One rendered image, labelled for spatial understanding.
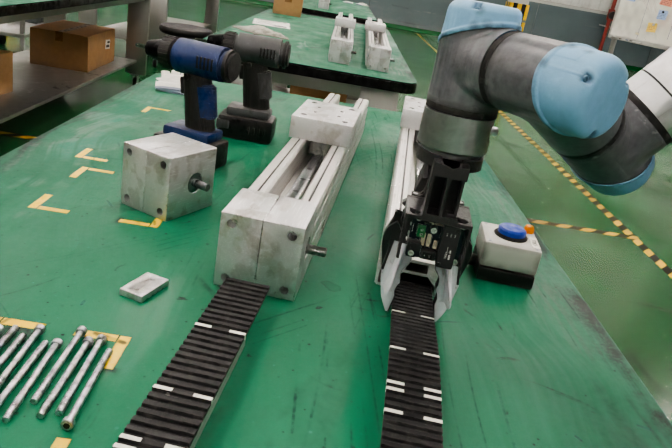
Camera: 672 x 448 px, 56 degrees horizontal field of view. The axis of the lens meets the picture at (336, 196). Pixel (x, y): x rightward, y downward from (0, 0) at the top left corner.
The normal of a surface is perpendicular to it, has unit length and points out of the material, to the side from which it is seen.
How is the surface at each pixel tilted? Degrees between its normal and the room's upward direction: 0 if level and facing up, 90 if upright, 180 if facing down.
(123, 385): 0
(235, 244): 90
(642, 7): 90
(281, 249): 90
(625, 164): 108
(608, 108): 90
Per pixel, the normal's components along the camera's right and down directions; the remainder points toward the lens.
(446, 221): -0.13, 0.32
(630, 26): -0.93, -0.04
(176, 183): 0.86, 0.30
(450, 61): -0.80, 0.12
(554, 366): 0.17, -0.93
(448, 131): -0.43, 0.23
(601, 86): 0.55, 0.37
